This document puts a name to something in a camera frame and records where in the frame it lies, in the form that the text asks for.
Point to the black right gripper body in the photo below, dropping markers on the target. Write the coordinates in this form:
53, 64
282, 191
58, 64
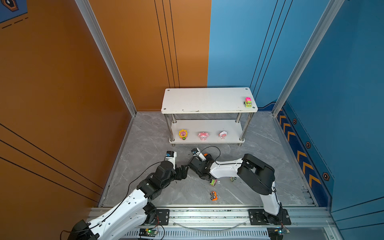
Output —
207, 161

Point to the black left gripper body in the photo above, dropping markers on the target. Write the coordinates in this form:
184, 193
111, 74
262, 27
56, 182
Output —
171, 179

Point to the pink green toy car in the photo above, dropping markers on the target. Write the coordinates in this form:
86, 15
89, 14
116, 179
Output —
213, 182

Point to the pink sheep toy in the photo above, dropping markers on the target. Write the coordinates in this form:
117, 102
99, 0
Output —
203, 135

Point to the pink round head doll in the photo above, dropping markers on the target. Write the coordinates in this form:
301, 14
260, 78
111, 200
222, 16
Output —
223, 135

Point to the yellow flower doll toy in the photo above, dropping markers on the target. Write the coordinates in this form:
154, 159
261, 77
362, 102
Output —
183, 134

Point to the pink green toy truck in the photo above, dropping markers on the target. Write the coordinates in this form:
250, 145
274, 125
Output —
248, 102

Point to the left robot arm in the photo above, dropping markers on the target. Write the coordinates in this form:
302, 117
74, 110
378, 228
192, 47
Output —
134, 210

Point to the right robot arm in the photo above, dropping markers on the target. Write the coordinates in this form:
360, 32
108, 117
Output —
258, 175

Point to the white two-tier shelf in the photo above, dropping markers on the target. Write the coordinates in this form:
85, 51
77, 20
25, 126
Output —
202, 101

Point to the orange toy race car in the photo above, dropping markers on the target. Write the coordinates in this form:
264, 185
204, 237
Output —
214, 196

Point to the left green circuit board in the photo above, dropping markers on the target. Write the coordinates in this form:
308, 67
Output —
148, 233

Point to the green circuit board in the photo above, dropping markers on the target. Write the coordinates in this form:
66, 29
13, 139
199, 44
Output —
148, 233
277, 233

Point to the right green circuit board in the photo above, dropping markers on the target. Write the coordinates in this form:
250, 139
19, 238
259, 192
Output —
277, 233

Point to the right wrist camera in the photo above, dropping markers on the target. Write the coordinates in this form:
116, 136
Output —
198, 153

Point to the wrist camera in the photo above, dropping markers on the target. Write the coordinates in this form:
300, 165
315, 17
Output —
171, 157
198, 153

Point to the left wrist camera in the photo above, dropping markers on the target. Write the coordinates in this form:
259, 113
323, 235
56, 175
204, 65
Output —
171, 157

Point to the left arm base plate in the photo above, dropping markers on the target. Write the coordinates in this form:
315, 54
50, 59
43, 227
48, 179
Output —
160, 216

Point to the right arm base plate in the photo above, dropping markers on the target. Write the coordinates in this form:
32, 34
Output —
260, 217

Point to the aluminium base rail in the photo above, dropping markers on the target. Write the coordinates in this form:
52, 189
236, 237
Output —
233, 223

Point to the left aluminium corner post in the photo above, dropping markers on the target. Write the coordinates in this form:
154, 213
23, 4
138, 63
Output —
101, 42

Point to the aluminium corner post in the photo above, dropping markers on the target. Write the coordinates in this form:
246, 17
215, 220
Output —
318, 34
101, 42

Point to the right aluminium corner post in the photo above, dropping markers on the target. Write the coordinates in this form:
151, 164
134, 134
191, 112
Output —
318, 34

